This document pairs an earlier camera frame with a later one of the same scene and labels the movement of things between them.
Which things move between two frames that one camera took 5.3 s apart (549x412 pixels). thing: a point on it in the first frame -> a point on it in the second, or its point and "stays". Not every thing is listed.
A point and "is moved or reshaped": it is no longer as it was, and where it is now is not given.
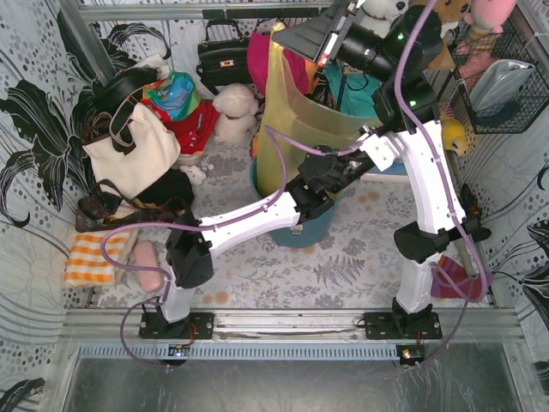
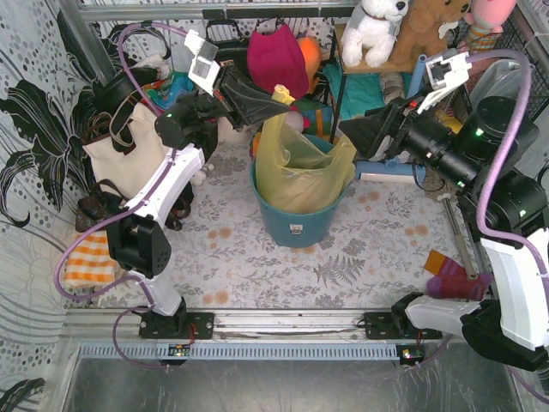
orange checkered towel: [87, 267] stays
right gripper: [325, 39] -> [393, 130]
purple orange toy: [451, 280] stays
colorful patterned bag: [178, 94] stays
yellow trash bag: [295, 125] is moved or reshaped
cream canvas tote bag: [157, 149] stays
